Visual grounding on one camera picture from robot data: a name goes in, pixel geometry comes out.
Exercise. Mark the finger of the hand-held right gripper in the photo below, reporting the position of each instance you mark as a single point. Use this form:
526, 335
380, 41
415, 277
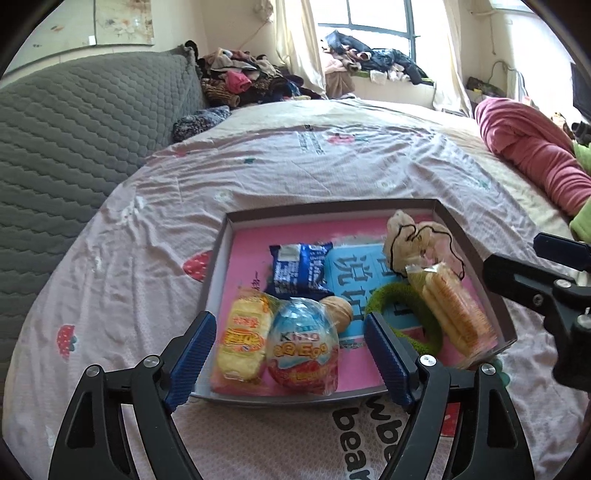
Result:
561, 251
521, 277

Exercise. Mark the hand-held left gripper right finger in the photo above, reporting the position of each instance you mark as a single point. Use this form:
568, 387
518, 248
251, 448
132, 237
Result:
388, 364

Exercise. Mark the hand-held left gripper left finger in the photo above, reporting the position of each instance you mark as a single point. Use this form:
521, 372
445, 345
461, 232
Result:
191, 364

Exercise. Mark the yellow cake packet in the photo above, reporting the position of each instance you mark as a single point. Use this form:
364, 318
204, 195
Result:
242, 341

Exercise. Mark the walnut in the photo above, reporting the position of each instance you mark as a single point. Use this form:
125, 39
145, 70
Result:
339, 314

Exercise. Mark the green fuzzy scrunchie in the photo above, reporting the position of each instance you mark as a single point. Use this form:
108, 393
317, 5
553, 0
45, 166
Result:
401, 295

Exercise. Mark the wafer biscuit packet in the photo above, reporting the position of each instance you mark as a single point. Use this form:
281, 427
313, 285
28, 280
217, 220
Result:
452, 309

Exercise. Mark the egg-shaped candy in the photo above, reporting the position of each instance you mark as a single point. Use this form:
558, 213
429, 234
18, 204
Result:
302, 350

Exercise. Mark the shallow grey cardboard box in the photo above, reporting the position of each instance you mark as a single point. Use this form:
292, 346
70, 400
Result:
219, 258

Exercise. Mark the cream scrunchie with black trim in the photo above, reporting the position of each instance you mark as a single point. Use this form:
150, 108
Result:
415, 244

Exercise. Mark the blue snack packet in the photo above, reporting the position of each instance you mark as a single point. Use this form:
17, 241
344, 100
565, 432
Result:
300, 270

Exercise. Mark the green cloth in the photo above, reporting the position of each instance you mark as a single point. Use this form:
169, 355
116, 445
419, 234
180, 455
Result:
582, 203

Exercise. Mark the pink quilt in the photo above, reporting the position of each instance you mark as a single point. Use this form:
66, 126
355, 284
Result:
526, 143

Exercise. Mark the black television screen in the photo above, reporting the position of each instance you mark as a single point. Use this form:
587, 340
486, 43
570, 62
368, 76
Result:
581, 90

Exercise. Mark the cream curtain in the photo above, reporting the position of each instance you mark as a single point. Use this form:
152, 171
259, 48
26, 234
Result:
298, 41
455, 55

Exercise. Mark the dark patterned cloth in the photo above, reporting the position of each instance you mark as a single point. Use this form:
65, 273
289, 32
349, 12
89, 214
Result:
201, 122

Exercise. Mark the grey quilted headboard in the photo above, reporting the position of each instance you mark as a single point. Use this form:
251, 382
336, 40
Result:
78, 138

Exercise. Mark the clothes heap on windowsill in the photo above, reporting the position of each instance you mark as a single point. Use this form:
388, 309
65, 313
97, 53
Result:
378, 60

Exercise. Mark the brown cloth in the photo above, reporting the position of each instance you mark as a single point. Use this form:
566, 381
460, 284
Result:
339, 85

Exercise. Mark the pile of mixed clothes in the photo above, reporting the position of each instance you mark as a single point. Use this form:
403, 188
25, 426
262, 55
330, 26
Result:
249, 78

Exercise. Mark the window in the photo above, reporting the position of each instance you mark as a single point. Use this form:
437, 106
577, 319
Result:
369, 16

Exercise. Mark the floral wall picture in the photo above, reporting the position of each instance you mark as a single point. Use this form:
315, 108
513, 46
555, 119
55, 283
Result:
122, 21

